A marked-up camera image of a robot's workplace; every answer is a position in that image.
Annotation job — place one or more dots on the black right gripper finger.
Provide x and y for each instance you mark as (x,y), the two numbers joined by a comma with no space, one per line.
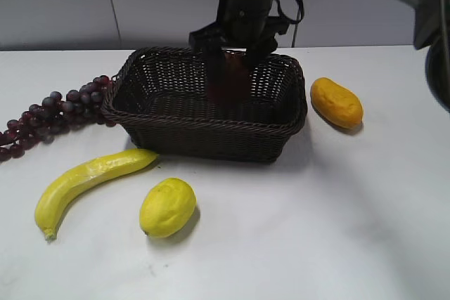
(215,66)

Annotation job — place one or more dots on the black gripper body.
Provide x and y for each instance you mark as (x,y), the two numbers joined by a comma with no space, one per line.
(239,24)

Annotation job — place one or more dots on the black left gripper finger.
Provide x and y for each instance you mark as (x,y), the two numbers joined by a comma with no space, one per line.
(255,54)

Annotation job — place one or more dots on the dark red apple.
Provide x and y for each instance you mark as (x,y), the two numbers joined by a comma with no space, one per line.
(237,81)

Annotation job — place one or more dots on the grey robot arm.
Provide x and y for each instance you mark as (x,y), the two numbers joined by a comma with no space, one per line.
(431,30)

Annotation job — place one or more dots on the black wicker basket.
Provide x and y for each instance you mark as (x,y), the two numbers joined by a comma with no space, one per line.
(159,97)

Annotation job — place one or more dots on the orange-yellow mango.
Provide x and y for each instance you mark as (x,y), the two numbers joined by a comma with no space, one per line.
(336,104)

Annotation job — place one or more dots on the yellow lemon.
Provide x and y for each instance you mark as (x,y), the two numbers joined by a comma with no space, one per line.
(167,208)

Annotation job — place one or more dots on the purple grape bunch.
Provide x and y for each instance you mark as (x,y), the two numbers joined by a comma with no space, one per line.
(57,114)

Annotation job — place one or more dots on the yellow banana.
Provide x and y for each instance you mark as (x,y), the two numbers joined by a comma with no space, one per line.
(69,186)

